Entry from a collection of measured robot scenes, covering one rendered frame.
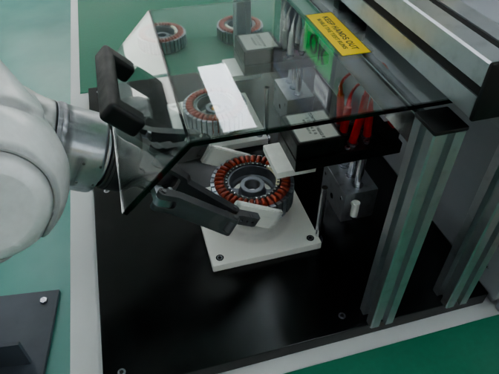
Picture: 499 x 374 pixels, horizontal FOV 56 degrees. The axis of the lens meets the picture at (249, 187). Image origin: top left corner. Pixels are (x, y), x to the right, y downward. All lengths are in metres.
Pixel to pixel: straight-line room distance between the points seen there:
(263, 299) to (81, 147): 0.28
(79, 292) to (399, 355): 0.41
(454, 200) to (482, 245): 0.14
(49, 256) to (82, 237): 1.04
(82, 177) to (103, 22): 0.88
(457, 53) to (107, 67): 0.28
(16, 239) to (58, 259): 1.44
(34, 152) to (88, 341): 0.36
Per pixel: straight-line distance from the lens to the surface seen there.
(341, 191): 0.66
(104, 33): 1.29
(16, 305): 1.65
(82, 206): 0.77
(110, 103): 0.39
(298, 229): 0.65
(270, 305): 0.59
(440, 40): 0.40
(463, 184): 0.65
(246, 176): 0.66
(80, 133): 0.50
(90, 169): 0.50
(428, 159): 0.40
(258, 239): 0.64
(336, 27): 0.50
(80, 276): 0.68
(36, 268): 1.74
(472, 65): 0.37
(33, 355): 1.53
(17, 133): 0.30
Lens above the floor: 1.26
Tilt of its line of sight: 43 degrees down
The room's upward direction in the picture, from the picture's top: straight up
